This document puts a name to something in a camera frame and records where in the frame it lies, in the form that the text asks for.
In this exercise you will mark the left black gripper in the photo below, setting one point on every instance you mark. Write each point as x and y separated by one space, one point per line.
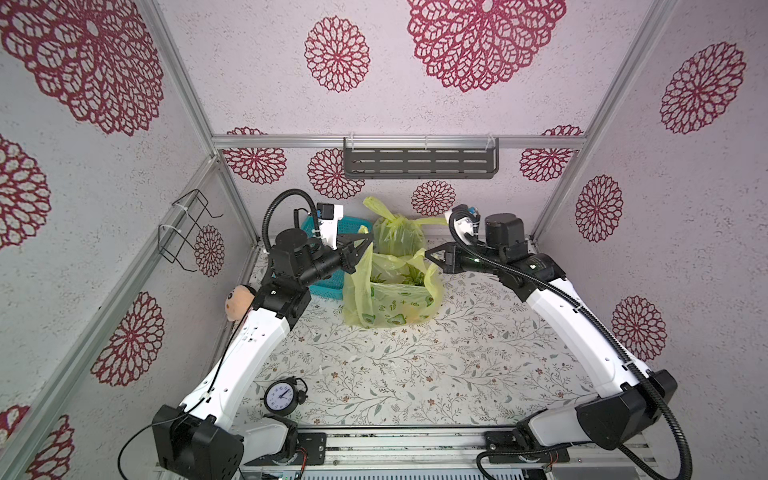
350 256

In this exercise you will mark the yellow plastic bag bottom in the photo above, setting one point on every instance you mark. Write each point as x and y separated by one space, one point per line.
373 296

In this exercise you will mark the plush doll toy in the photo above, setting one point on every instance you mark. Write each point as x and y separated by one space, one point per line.
238 302

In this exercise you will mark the grey wall shelf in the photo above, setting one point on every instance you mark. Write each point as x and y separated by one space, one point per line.
423 163

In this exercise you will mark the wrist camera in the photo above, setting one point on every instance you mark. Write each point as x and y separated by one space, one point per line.
329 215
467 226

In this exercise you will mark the teal plastic basket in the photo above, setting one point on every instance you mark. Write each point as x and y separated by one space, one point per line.
333 286

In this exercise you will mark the yellow plastic bag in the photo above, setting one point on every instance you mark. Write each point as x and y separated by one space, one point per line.
373 296
395 234

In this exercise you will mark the yellow plastic bag top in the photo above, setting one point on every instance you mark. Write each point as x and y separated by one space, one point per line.
395 234

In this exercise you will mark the pineapple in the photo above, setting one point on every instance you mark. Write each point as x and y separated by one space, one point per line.
413 276

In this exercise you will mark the black wire wall rack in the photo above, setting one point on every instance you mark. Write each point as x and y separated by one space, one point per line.
192 242

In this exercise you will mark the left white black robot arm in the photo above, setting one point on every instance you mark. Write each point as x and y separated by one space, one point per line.
195 439

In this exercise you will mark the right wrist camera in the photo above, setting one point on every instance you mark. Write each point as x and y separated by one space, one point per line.
467 226

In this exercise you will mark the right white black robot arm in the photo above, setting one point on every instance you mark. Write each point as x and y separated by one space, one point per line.
626 390

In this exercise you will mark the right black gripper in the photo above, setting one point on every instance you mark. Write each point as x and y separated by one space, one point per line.
458 258

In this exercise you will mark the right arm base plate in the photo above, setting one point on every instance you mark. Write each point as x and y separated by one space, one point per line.
512 446

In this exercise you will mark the black alarm clock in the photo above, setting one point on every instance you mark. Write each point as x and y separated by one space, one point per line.
284 396

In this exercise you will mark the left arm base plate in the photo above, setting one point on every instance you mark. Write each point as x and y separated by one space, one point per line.
310 450

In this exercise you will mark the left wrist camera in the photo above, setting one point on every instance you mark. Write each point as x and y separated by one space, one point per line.
329 215

